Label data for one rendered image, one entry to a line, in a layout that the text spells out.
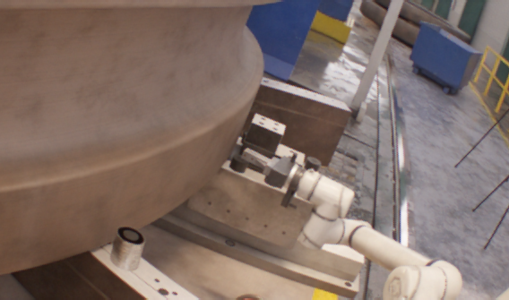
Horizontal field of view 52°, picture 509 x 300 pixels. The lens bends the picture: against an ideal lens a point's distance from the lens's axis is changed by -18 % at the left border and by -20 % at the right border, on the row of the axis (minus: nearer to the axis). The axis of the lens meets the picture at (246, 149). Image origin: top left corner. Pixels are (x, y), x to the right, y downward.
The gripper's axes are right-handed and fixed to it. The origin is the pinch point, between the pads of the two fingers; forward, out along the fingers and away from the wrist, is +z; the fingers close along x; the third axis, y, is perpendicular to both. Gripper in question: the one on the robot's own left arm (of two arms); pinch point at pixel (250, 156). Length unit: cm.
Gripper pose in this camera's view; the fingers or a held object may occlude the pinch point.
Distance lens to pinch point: 191.5
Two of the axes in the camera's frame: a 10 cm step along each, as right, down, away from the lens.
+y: 3.5, -8.6, -3.7
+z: -8.8, -4.4, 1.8
